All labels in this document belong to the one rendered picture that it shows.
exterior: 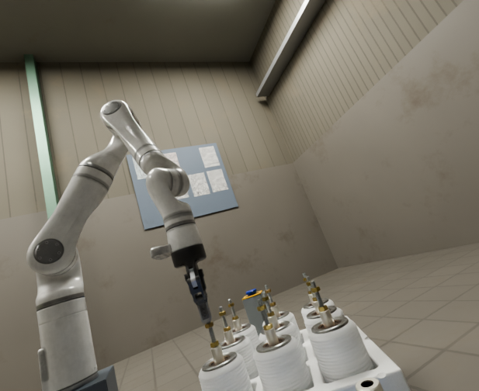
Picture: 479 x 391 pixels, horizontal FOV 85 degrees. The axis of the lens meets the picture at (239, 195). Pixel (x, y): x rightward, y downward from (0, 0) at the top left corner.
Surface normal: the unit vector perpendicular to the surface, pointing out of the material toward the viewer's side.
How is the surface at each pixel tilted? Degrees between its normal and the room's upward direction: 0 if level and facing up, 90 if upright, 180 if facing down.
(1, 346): 90
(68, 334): 90
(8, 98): 90
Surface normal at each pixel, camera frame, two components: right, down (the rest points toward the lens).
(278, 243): 0.31, -0.36
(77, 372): 0.65, -0.40
